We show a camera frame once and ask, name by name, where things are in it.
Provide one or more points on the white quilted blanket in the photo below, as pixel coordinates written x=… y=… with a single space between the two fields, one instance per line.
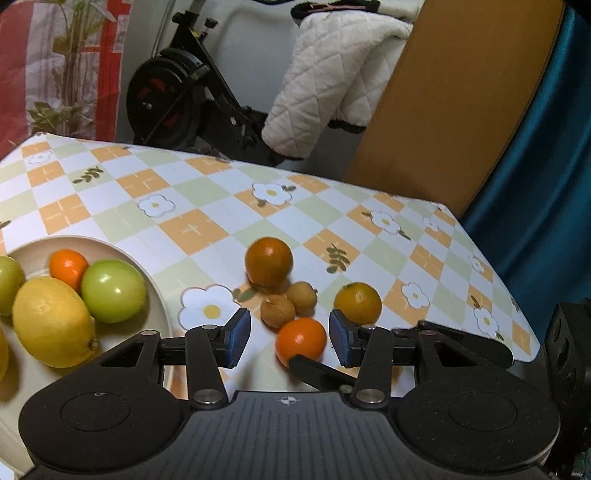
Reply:
x=323 y=78

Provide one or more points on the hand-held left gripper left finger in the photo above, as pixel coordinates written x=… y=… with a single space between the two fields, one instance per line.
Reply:
x=239 y=337

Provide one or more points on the teal curtain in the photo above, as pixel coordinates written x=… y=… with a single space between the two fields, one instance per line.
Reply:
x=545 y=184

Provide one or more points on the bright orange kumquat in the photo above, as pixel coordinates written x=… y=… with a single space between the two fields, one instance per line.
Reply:
x=301 y=339
x=68 y=267

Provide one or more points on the checked floral tablecloth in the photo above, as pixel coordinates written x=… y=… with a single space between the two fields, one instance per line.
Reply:
x=207 y=194

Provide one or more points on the beige ceramic plate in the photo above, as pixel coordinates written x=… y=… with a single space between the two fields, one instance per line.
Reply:
x=138 y=341

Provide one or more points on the green apple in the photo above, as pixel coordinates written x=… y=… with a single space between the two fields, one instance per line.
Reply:
x=114 y=290

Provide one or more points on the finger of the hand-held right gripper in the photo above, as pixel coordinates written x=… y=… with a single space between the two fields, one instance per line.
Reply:
x=318 y=371

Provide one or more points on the wooden board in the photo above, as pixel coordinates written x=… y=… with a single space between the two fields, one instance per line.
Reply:
x=461 y=101

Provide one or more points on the yellow lemon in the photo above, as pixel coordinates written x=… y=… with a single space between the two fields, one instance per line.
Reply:
x=3 y=353
x=53 y=321

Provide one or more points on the red printed backdrop cloth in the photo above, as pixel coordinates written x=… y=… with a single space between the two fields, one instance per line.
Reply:
x=51 y=60

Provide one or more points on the black exercise bike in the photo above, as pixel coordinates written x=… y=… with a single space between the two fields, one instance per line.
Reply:
x=175 y=97

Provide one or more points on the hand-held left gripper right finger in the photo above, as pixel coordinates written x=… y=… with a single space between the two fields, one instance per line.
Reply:
x=341 y=339

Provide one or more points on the black fuzzy garment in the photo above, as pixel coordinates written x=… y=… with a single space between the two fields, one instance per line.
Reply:
x=332 y=7

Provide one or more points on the greenish orange mandarin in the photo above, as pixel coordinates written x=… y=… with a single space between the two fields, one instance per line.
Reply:
x=358 y=302

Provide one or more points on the brown longan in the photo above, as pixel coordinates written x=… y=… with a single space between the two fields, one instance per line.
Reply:
x=302 y=295
x=278 y=311

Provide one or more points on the small yellow-green round fruit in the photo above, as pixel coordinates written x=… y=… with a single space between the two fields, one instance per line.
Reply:
x=10 y=286

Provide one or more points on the dark orange mandarin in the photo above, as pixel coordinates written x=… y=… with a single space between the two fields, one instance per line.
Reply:
x=268 y=261

